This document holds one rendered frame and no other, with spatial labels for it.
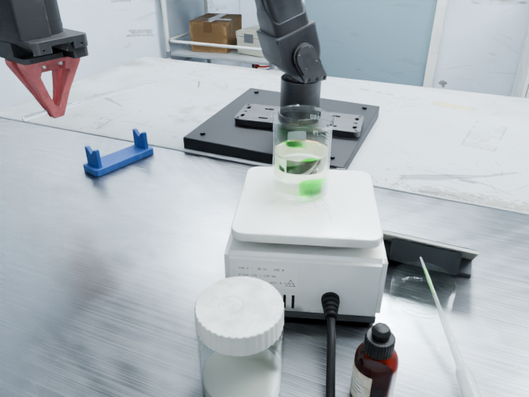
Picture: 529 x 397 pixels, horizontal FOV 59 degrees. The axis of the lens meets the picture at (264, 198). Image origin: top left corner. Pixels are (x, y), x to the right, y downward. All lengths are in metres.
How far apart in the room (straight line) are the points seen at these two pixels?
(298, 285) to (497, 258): 0.23
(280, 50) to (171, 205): 0.26
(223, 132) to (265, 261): 0.39
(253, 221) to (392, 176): 0.32
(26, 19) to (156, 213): 0.24
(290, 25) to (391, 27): 2.69
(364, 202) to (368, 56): 3.02
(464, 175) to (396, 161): 0.09
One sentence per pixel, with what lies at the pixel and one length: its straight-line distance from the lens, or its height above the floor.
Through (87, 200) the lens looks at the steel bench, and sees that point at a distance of 0.63.
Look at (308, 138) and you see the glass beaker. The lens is 0.38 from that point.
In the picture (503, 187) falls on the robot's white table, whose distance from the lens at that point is 0.69.
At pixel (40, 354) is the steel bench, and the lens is 0.43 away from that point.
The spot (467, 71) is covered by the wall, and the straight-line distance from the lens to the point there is 3.38.
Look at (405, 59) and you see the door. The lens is 3.38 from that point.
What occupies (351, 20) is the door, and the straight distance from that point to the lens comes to 3.40.
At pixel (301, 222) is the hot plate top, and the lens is 0.38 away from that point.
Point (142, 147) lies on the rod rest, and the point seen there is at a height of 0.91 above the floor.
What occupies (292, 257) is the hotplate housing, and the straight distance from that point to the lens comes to 0.38.
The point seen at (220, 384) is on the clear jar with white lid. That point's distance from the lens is 0.33.
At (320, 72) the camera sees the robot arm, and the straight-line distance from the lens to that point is 0.71.
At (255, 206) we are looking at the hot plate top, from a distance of 0.40.
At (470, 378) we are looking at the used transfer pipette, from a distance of 0.39.
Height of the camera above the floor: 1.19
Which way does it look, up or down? 30 degrees down
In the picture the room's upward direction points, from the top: straight up
